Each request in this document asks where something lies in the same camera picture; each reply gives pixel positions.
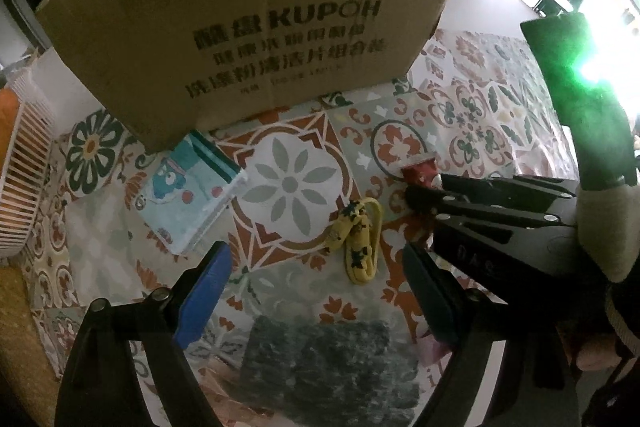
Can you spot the white table cover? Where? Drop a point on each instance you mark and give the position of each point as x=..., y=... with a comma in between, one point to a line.
x=485, y=2

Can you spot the dark green fuzzy cloth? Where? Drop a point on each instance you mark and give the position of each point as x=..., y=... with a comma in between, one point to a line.
x=325, y=367

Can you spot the brown cardboard box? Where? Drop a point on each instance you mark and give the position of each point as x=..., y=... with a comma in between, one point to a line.
x=225, y=7

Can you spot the blue cartoon tissue pack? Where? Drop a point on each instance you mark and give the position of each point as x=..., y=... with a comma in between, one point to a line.
x=185, y=192

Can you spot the pile of oranges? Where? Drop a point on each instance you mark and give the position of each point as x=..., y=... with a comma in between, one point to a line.
x=7, y=107

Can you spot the white plastic basket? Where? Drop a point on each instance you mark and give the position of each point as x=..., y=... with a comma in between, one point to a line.
x=25, y=187

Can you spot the pink cloth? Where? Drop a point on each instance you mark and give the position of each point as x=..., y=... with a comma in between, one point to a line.
x=432, y=349

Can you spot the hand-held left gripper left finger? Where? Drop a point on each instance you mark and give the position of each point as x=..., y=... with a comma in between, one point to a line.
x=205, y=292

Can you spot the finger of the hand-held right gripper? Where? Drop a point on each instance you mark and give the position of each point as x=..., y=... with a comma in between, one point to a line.
x=500, y=184
x=465, y=207

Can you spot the floral patterned tablecloth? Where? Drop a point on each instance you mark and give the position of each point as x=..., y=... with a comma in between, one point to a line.
x=295, y=187

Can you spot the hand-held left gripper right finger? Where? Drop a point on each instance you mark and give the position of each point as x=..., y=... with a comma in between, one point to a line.
x=430, y=292

